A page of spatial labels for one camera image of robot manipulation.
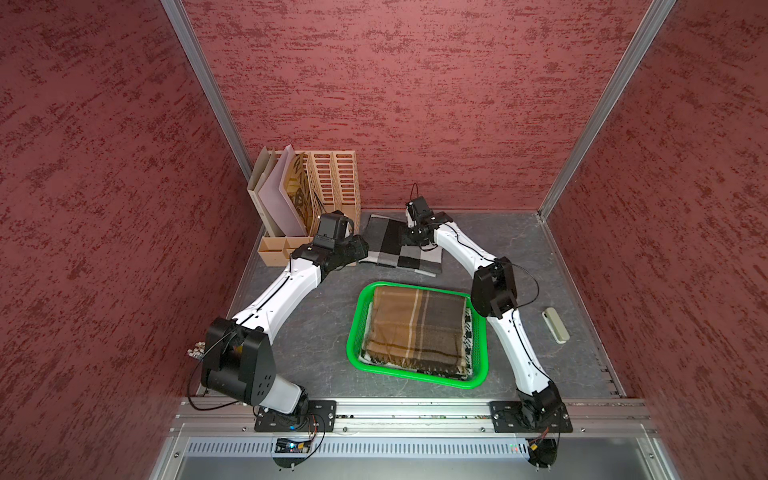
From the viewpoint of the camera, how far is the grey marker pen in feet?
2.86

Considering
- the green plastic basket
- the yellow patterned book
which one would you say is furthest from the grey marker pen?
the yellow patterned book

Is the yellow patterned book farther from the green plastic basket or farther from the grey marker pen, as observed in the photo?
the grey marker pen
